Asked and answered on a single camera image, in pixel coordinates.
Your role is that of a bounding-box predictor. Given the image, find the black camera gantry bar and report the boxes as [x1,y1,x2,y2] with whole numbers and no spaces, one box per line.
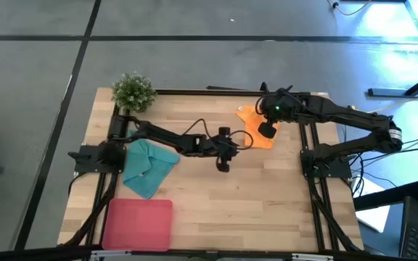
[0,244,418,261]

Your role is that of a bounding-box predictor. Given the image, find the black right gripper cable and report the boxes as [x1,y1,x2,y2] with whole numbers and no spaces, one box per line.
[254,94,268,117]

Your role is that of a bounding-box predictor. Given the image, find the black aluminium table frame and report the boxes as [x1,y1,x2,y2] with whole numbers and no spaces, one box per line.
[58,88,364,254]

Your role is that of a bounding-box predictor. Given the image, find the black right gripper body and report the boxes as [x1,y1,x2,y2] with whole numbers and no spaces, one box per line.
[257,91,298,140]

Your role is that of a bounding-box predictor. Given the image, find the artificial potted plant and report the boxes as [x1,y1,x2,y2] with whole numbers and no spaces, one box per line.
[111,71,158,114]

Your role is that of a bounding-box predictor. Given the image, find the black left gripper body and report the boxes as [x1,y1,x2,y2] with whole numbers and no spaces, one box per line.
[205,126,240,174]

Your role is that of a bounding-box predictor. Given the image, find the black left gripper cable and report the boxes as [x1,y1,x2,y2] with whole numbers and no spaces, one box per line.
[229,129,255,151]

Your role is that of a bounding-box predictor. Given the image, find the beige cable with black plug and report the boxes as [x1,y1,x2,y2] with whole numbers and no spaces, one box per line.
[327,0,373,17]

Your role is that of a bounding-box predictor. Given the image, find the teal microfiber towel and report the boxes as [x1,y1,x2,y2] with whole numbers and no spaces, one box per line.
[123,130,181,200]

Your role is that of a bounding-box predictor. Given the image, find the orange microfiber towel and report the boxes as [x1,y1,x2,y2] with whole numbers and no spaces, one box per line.
[235,104,281,151]

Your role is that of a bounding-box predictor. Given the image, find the pink plastic basket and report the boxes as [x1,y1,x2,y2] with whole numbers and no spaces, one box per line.
[102,198,174,252]

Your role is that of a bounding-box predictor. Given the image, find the white paper sheet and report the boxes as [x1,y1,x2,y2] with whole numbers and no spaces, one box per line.
[352,176,391,233]

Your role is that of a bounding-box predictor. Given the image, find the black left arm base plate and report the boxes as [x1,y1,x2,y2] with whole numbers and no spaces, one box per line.
[67,143,127,174]

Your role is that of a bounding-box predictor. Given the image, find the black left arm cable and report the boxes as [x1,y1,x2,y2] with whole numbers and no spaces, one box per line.
[181,117,213,141]

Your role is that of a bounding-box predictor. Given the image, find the yellow hanging cable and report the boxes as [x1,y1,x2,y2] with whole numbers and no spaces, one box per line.
[350,88,418,115]

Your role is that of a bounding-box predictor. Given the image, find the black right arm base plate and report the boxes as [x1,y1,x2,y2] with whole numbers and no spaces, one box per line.
[300,148,353,179]

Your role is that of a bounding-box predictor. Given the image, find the black desk bar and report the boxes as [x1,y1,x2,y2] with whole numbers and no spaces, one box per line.
[353,180,418,212]

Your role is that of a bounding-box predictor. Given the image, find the black desk foot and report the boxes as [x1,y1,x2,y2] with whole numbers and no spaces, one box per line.
[367,67,418,98]

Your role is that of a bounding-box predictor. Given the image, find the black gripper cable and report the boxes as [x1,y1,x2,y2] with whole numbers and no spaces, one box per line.
[229,129,255,151]
[254,94,268,117]

